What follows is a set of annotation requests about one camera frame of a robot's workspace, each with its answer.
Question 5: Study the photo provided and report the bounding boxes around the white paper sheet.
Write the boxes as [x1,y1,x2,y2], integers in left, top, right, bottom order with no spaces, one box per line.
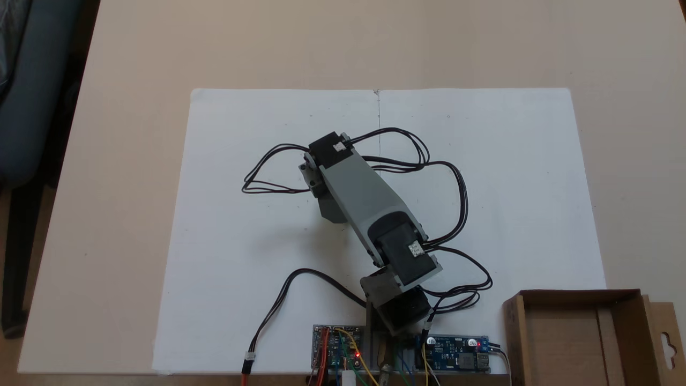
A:
[375,87,607,376]
[152,88,381,376]

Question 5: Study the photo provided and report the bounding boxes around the circuit board with red LED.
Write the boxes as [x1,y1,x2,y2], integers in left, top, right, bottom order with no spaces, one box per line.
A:
[312,324,367,372]

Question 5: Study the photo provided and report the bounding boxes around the blue circuit board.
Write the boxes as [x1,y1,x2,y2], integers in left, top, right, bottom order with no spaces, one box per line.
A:
[415,335,491,374]

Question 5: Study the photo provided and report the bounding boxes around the brown cardboard box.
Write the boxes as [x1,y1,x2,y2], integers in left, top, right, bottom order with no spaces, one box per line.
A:
[502,289,686,386]

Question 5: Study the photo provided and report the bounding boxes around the dark blue chair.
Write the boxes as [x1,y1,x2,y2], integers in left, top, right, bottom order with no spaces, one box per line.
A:
[0,0,89,339]

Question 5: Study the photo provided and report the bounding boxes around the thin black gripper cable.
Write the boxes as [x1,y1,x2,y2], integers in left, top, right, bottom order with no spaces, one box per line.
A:
[241,143,318,195]

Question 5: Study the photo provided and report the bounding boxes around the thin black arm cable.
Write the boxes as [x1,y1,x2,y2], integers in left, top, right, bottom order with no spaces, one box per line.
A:
[348,127,469,249]
[422,246,494,323]

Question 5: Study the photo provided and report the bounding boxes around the yellow wire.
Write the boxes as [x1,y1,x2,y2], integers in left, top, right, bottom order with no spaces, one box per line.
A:
[335,328,377,386]

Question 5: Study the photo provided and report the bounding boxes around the red and orange wires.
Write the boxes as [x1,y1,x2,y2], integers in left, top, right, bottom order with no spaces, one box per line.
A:
[308,328,331,386]

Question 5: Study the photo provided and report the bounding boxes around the black cable with white connector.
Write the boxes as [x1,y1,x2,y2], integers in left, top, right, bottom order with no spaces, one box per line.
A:
[240,268,368,386]

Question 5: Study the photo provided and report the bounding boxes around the thin grey power cable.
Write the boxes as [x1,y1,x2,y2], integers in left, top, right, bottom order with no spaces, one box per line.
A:
[489,343,513,377]

